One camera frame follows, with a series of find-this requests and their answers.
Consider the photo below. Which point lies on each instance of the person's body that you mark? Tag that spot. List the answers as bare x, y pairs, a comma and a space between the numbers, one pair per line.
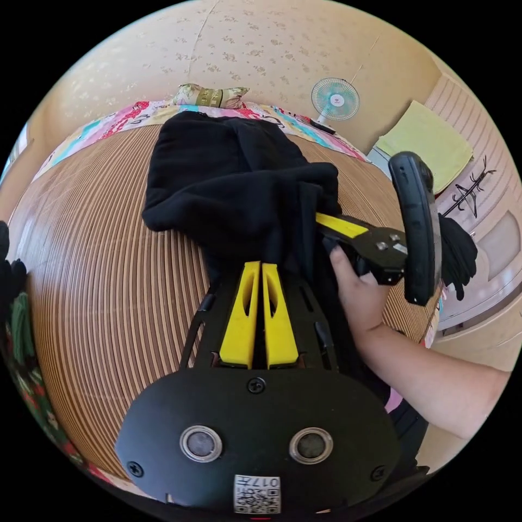
408, 428

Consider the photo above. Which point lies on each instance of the black pants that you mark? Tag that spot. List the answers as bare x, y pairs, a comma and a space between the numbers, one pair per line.
228, 179

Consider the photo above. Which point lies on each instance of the yellow towel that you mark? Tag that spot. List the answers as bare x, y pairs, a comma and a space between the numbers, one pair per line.
428, 142

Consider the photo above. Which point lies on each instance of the green patterned pillow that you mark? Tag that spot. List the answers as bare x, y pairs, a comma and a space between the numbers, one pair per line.
210, 96

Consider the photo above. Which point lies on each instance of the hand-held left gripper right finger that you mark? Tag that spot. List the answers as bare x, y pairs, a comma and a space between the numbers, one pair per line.
279, 330

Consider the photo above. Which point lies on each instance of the black hanging garment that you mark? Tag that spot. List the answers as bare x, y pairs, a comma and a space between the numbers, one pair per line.
458, 255

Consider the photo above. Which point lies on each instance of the white standing fan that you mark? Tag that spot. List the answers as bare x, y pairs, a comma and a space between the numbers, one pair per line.
335, 99

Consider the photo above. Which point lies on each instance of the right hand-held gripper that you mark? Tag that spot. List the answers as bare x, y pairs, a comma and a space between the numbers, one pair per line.
379, 248

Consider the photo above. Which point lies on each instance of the person's right forearm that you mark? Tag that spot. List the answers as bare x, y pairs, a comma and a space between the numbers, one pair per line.
432, 375

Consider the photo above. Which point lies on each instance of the person's right hand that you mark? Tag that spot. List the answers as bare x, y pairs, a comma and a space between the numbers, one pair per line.
359, 297

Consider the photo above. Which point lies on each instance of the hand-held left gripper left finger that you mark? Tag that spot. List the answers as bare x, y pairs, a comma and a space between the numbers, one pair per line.
238, 326

